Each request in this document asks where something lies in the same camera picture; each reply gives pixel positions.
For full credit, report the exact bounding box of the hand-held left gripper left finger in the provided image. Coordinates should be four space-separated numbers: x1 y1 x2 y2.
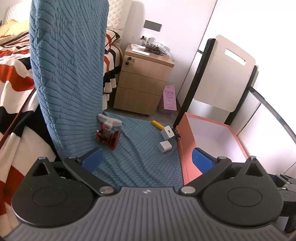
27 147 114 197

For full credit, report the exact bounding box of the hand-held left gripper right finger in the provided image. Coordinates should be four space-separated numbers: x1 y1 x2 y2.
179 147 270 197

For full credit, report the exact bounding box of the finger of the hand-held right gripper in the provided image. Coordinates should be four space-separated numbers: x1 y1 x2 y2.
269 173 296 190

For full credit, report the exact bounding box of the pink cardboard box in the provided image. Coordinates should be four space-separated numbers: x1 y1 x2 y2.
176 112 250 186

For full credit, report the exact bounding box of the red black toy figure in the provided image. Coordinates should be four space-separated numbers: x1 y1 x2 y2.
96 125 122 151

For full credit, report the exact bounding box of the white power adapter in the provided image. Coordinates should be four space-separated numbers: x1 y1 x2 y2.
161 125 175 141
158 140 174 153

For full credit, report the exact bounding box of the pink paper bag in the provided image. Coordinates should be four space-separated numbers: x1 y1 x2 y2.
158 85 177 114

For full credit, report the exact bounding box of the grey metal bar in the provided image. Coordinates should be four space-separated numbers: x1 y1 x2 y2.
248 87 296 140

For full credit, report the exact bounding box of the wooden nightstand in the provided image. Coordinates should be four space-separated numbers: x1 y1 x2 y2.
113 44 175 116

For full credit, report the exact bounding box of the blue textured towel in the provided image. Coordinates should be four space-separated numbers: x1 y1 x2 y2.
29 0 185 189

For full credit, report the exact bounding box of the striped red black white blanket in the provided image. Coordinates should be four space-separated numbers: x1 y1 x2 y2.
0 20 123 232

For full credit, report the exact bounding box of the white quilted headboard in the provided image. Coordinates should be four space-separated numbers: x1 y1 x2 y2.
0 0 133 33

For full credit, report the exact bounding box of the yellow pillow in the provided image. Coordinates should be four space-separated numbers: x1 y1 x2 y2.
0 20 30 38

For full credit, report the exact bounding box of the white folding table black frame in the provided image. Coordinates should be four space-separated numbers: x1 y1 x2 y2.
174 35 258 134

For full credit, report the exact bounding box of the grey wall switch panel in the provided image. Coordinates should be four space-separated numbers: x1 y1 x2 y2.
143 20 162 32

